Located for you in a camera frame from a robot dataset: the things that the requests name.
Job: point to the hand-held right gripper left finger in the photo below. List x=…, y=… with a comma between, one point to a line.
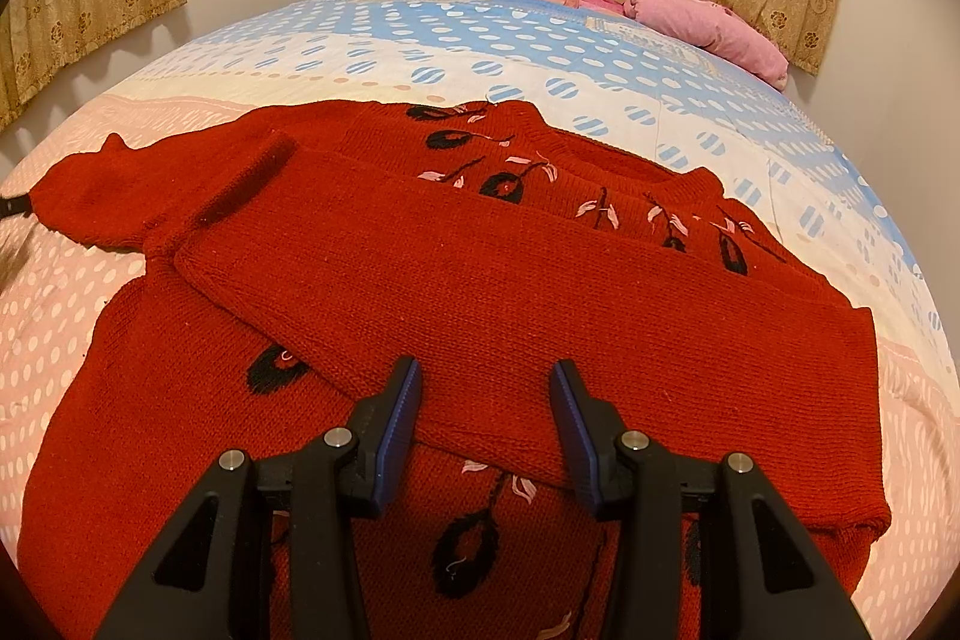
x=399, y=415

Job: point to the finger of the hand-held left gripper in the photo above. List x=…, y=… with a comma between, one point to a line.
x=13, y=206

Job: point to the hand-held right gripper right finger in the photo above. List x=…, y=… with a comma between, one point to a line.
x=574, y=422

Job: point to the red knit sweater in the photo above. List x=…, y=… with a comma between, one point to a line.
x=487, y=280

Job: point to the dotted pastel bed blanket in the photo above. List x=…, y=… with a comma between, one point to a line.
x=450, y=40

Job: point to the pink pillow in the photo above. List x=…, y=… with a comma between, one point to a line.
x=705, y=21

